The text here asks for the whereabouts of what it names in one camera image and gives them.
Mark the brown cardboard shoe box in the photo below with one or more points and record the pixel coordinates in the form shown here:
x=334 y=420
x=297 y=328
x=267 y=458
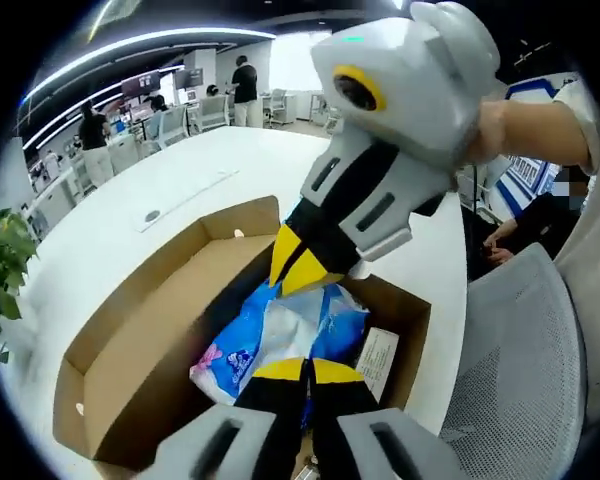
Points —
x=145 y=325

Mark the white desk power strip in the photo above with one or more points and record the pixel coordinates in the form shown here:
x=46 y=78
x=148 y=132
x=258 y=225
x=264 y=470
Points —
x=180 y=200

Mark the person's beige shirt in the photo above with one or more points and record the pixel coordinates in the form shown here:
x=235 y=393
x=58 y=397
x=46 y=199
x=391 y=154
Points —
x=595 y=280

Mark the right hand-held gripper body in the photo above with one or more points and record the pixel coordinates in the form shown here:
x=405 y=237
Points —
x=420 y=85

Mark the green potted plant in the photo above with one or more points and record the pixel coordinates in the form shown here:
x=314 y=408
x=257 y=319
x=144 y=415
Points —
x=5 y=250

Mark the white printed card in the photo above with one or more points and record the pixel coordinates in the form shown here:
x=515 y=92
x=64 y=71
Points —
x=377 y=357

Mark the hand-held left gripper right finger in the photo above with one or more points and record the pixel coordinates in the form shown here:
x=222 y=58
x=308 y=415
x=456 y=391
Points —
x=370 y=440

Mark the blue soft tissue packet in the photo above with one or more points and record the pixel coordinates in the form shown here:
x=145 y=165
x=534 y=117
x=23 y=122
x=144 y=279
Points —
x=260 y=345

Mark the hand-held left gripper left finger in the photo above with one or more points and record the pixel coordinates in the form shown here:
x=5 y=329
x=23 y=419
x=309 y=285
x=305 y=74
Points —
x=250 y=440

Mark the person's right hand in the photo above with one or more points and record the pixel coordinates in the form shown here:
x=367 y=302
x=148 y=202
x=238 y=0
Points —
x=490 y=132

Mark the grey mesh office chair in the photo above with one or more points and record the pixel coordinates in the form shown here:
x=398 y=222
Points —
x=520 y=350
x=214 y=114
x=174 y=127

